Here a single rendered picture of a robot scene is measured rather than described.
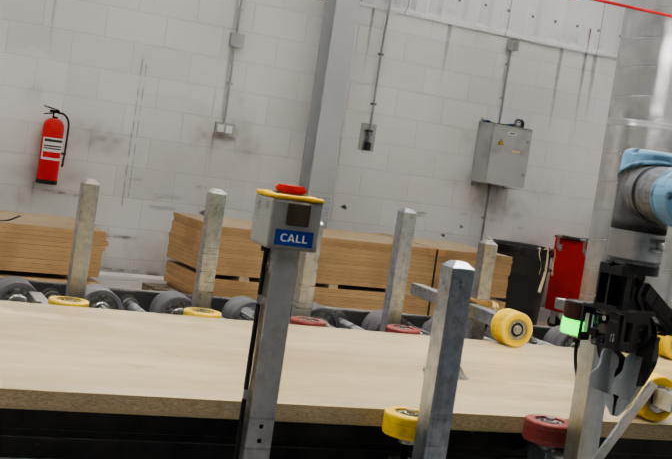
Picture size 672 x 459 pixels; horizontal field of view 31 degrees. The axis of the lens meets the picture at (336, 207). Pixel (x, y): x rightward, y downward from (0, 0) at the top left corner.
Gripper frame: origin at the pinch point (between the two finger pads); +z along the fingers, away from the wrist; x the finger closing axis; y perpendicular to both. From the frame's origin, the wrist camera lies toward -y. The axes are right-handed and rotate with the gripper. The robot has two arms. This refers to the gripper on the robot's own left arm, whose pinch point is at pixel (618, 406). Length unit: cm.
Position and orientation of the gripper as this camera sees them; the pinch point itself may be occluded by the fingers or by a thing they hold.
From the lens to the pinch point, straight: 172.2
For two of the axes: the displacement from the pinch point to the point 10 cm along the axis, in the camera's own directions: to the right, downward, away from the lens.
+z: -1.5, 9.9, 0.5
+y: -7.3, -0.7, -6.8
